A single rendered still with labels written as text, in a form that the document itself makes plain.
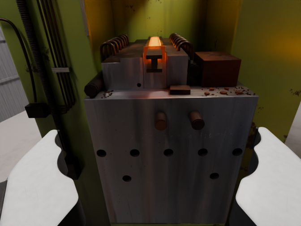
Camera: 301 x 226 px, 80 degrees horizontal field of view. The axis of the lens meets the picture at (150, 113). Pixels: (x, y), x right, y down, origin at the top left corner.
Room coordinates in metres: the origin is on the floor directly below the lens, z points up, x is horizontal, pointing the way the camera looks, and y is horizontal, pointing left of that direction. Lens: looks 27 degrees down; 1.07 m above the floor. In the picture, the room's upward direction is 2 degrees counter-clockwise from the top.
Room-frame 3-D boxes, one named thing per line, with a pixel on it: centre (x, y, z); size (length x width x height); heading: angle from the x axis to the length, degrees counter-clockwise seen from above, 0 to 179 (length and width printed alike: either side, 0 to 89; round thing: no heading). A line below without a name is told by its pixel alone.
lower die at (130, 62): (0.63, 0.00, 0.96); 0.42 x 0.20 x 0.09; 178
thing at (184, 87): (0.39, -0.07, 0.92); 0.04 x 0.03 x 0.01; 84
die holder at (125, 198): (0.64, -0.05, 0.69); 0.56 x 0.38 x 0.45; 178
